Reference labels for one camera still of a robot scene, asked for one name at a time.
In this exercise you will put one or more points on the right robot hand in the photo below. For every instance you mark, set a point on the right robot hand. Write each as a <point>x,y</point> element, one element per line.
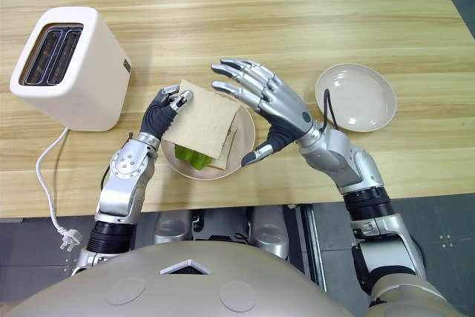
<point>282,101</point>

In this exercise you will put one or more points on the cream toaster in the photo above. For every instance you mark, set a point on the cream toaster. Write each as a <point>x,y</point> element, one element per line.
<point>70,72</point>

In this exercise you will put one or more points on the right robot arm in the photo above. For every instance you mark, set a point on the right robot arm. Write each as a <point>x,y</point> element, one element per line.
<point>375,217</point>

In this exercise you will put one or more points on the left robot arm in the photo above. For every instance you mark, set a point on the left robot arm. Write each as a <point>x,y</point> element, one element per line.
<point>118,191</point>

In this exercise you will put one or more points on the bread slice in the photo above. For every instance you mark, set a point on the bread slice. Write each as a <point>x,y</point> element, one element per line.
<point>206,120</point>
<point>227,153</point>

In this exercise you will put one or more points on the beige round plate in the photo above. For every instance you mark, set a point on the beige round plate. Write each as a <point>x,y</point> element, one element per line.
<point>355,97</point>
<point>241,139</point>

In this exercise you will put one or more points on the green lettuce leaf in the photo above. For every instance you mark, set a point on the green lettuce leaf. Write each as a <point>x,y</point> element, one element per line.
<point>193,156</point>

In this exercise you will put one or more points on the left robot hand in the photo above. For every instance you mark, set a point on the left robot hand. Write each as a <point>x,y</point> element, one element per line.
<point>159,116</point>

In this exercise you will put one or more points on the robot body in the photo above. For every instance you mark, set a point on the robot body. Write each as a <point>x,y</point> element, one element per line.
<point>178,283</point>

